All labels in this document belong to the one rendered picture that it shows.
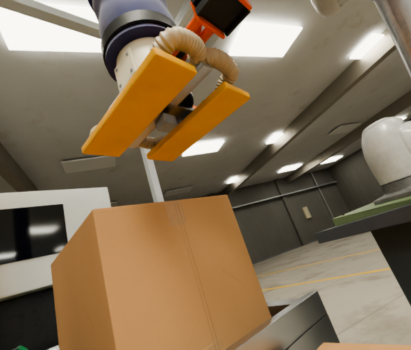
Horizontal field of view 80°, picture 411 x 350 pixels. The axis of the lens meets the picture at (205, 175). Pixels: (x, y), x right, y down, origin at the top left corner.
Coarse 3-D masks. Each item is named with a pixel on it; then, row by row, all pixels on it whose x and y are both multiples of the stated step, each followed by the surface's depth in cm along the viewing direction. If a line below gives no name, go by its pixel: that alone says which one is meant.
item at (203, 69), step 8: (200, 64) 52; (200, 72) 53; (208, 72) 54; (192, 80) 54; (200, 80) 55; (184, 88) 56; (192, 88) 57; (176, 96) 58; (184, 96) 58; (168, 104) 59; (176, 104) 60; (160, 112) 62; (168, 112) 63; (176, 112) 64; (184, 112) 65; (176, 120) 67; (152, 128) 67; (144, 136) 69; (136, 144) 72
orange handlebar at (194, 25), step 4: (192, 20) 52; (196, 20) 51; (188, 24) 52; (192, 24) 52; (196, 24) 52; (200, 24) 52; (188, 28) 53; (192, 28) 52; (196, 28) 52; (204, 28) 55; (204, 32) 55; (208, 32) 54; (212, 32) 55; (204, 36) 55; (208, 36) 55; (204, 40) 56; (176, 52) 57; (184, 56) 59; (184, 60) 60
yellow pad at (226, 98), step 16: (208, 96) 58; (224, 96) 57; (240, 96) 59; (192, 112) 62; (208, 112) 62; (224, 112) 64; (176, 128) 66; (192, 128) 66; (208, 128) 69; (160, 144) 70; (176, 144) 72; (192, 144) 75
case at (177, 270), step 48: (96, 240) 49; (144, 240) 54; (192, 240) 62; (240, 240) 71; (96, 288) 50; (144, 288) 50; (192, 288) 56; (240, 288) 64; (96, 336) 51; (144, 336) 46; (192, 336) 51; (240, 336) 58
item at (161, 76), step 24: (144, 72) 43; (168, 72) 45; (192, 72) 47; (120, 96) 48; (144, 96) 49; (168, 96) 51; (120, 120) 54; (144, 120) 56; (96, 144) 59; (120, 144) 63
